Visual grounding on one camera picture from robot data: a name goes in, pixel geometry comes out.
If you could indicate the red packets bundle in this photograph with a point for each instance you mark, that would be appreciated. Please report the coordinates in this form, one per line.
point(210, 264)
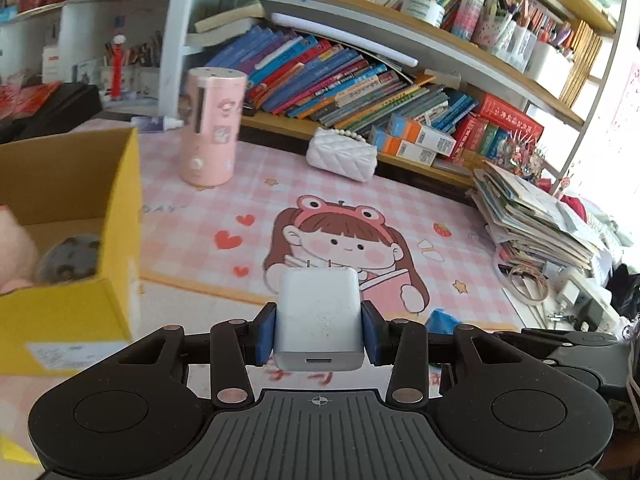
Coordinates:
point(25, 100)

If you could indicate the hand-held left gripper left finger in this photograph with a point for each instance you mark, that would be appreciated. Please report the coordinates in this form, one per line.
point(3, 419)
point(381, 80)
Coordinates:
point(265, 332)

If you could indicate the colourful beaded ornament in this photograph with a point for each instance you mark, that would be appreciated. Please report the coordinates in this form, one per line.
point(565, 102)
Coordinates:
point(520, 152)

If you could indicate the white shelf unit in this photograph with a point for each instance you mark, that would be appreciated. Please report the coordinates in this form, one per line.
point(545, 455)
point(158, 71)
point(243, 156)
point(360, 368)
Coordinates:
point(100, 5)

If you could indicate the white plugged charger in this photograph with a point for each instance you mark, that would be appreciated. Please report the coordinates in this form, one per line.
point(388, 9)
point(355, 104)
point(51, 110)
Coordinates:
point(567, 295)

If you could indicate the black textured case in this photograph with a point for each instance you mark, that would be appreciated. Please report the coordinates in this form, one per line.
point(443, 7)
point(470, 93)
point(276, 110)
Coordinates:
point(55, 105)

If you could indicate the pink cartoon humidifier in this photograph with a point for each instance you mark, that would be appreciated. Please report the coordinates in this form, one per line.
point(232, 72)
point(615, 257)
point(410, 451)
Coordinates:
point(210, 130)

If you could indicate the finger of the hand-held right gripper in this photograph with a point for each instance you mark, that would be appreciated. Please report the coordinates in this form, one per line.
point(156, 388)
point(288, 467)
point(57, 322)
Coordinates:
point(440, 321)

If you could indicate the tall white pink spray bottle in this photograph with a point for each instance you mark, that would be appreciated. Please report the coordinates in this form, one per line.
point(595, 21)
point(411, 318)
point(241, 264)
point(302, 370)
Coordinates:
point(471, 7)

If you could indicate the grey floral bedding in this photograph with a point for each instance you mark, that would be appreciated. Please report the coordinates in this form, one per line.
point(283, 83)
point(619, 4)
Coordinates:
point(607, 230)

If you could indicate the row of yellow books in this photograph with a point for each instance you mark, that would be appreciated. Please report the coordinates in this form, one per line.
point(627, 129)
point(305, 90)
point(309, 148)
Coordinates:
point(582, 65)

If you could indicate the slanted row of colourful books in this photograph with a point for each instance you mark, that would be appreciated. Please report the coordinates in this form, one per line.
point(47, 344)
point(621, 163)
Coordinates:
point(340, 90)

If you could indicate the purple grey toy car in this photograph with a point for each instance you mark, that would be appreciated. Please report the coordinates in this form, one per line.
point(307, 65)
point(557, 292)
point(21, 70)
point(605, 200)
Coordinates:
point(70, 260)

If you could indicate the orange white carton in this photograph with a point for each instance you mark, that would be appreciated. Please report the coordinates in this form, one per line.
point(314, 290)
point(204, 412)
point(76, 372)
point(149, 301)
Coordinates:
point(400, 149)
point(420, 132)

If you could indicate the white rolled paper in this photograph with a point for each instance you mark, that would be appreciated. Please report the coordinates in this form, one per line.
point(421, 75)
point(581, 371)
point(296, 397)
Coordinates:
point(345, 40)

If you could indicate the yellow cardboard box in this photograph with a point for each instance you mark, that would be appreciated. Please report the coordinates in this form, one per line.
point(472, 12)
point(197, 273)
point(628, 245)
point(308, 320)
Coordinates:
point(60, 320)

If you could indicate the roll of clear tape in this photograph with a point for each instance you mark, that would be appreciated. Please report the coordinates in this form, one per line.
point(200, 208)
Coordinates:
point(525, 285)

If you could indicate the dotted pen cup with markers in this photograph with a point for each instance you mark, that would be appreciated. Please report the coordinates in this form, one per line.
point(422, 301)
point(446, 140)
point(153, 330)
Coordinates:
point(492, 30)

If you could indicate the red tassel ornament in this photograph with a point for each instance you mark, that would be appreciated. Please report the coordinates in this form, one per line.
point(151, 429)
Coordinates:
point(118, 67)

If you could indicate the red standing dictionary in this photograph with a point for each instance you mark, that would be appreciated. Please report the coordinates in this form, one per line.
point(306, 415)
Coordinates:
point(470, 135)

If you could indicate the pink plush pig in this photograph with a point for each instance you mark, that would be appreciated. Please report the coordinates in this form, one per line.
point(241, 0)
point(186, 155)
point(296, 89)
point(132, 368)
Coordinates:
point(15, 250)

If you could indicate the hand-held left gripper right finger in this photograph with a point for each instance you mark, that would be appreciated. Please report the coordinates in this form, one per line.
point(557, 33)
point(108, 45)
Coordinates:
point(372, 332)

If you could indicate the pink cartoon desk mat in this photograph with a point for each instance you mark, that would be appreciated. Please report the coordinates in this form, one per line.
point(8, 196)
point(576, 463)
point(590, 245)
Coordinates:
point(210, 220)

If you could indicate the white power strip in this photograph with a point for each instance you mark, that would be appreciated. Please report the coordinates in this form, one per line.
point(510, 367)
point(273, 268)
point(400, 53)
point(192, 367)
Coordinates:
point(590, 300)

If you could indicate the small blue white carton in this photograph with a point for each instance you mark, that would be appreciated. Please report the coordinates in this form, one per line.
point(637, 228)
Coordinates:
point(87, 70)

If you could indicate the white red-label card box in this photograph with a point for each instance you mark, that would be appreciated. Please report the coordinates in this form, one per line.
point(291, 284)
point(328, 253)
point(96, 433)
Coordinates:
point(50, 62)

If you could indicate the stack of papers and notebooks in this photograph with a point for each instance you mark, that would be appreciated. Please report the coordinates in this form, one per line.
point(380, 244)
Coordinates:
point(535, 220)

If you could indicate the white pen box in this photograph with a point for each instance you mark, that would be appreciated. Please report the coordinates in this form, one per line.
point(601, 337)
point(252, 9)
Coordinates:
point(550, 62)

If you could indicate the pen holders with pens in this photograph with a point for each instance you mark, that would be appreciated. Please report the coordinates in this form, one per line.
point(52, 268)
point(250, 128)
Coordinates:
point(135, 67)

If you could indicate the white-framed wooden bookshelf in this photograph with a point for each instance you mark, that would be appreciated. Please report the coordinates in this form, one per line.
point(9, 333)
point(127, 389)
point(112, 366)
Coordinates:
point(172, 35)

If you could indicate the white quilted purse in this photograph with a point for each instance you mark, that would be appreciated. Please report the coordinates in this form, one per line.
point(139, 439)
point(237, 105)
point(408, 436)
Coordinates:
point(340, 155)

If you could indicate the red pink cloth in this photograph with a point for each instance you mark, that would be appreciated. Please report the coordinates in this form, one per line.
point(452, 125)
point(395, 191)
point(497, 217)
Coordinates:
point(575, 207)

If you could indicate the white power adapter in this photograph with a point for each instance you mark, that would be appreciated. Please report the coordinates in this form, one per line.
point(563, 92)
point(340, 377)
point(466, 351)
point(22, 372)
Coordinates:
point(320, 320)

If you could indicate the red thick dictionary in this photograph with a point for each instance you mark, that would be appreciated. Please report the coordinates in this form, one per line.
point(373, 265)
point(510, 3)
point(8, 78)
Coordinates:
point(510, 120)

